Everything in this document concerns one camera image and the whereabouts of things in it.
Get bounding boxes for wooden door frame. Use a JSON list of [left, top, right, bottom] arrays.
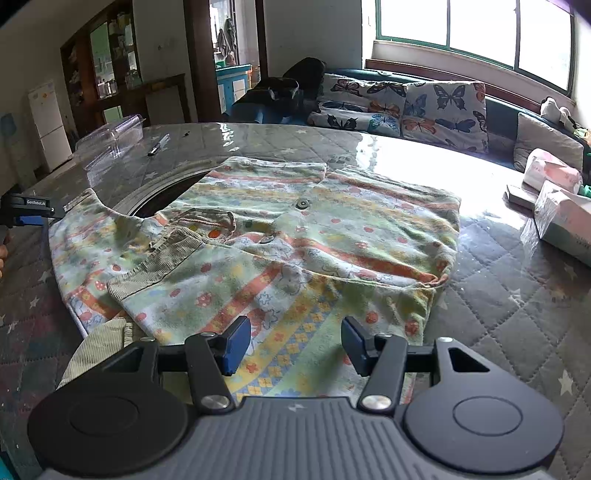
[[183, 0, 269, 123]]

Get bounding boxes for wide butterfly print cushion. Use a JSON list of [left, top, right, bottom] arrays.
[[307, 74, 408, 138]]

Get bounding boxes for green-framed window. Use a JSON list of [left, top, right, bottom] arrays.
[[373, 0, 577, 97]]

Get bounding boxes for blue-white cabinet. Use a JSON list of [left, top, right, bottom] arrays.
[[215, 64, 253, 115]]

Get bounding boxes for clear plastic container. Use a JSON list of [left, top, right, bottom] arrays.
[[74, 114, 147, 172]]

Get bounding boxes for person's left hand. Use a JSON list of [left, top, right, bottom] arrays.
[[0, 227, 11, 280]]

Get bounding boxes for wooden side table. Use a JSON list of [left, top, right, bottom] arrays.
[[95, 73, 191, 129]]

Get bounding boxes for teal sofa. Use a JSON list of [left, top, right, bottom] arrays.
[[323, 59, 591, 174]]

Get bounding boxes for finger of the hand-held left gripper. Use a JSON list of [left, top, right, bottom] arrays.
[[13, 202, 66, 228]]

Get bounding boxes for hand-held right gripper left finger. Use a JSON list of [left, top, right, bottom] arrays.
[[99, 317, 253, 415]]

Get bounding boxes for white refrigerator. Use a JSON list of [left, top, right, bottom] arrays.
[[27, 79, 74, 171]]

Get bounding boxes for white plush toy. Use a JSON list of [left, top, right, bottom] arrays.
[[539, 96, 576, 129]]

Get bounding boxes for black pen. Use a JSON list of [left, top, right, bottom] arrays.
[[147, 134, 171, 158]]

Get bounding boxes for hanging clothes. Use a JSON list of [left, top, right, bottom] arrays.
[[216, 17, 239, 64]]

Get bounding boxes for large green-white tissue pack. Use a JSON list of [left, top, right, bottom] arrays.
[[533, 180, 591, 267]]

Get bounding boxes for printed fleece-lined corduroy jacket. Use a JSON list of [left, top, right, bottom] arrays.
[[48, 156, 462, 403]]

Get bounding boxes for square butterfly print cushion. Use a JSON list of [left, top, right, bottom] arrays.
[[401, 81, 490, 154]]

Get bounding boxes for pink tissue pack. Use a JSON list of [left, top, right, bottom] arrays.
[[523, 148, 583, 195]]

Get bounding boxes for dark wooden display cabinet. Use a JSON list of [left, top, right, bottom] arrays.
[[59, 0, 143, 136]]

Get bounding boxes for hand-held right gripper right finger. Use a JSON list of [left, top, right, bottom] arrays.
[[341, 317, 504, 414]]

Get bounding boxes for grey cushion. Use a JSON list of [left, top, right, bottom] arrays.
[[512, 112, 585, 172]]

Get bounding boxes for black backpack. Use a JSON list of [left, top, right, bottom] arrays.
[[281, 57, 327, 101]]

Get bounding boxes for black bag on sofa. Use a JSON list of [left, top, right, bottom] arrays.
[[230, 78, 304, 124]]

